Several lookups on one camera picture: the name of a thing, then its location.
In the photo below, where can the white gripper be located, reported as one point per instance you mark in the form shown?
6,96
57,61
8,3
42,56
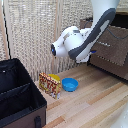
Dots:
84,59

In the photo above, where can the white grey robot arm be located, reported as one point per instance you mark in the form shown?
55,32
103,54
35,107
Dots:
83,40

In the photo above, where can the brown drawer cabinet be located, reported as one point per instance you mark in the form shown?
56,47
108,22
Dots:
100,68

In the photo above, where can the blue plastic bowl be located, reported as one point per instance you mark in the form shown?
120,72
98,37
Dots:
70,84

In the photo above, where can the yellow plastic bowl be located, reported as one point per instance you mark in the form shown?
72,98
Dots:
55,77

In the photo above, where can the yellow red cereal box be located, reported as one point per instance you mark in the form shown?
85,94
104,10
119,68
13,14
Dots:
50,86

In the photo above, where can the woven folding screen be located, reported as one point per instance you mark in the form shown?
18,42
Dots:
30,36

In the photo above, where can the black fabric storage box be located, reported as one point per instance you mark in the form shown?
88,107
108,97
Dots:
16,96

